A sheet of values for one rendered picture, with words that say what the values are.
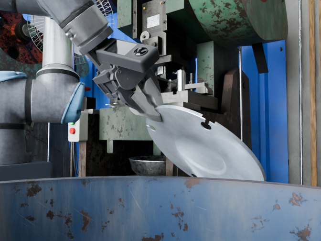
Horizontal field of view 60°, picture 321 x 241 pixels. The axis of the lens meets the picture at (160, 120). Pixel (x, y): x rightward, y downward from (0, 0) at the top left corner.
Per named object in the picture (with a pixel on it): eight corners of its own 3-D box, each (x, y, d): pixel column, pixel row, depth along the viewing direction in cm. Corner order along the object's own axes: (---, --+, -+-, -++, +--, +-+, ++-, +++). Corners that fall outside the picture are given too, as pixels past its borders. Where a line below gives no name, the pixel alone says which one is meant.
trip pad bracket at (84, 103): (86, 135, 131) (86, 93, 132) (72, 135, 136) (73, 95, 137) (95, 135, 136) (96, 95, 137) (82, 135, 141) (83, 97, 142)
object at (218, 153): (244, 210, 69) (245, 207, 69) (286, 164, 44) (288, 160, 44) (149, 150, 78) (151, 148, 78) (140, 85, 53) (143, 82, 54)
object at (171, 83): (170, 89, 130) (170, 79, 130) (145, 92, 138) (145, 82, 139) (180, 92, 137) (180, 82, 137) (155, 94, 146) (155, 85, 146)
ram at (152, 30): (161, 52, 124) (161, -12, 126) (135, 58, 133) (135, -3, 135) (180, 60, 138) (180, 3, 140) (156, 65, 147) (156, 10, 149)
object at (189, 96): (188, 104, 113) (188, 89, 113) (109, 110, 138) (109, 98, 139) (218, 110, 137) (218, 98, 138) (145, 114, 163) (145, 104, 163)
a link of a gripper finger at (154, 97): (157, 111, 64) (133, 80, 61) (174, 109, 60) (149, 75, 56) (150, 120, 63) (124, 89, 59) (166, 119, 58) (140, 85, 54)
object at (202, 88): (207, 93, 121) (207, 69, 122) (174, 95, 131) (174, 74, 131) (213, 94, 126) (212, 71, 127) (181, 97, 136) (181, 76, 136)
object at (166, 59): (172, 66, 127) (172, 54, 127) (138, 71, 138) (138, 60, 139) (189, 72, 140) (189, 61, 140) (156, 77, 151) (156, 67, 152)
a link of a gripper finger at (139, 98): (149, 121, 63) (124, 89, 59) (165, 120, 58) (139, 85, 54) (141, 131, 61) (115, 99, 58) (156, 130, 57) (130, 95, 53)
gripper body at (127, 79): (131, 80, 62) (96, 34, 58) (154, 72, 55) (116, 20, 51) (109, 102, 59) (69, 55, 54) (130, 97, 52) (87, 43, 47)
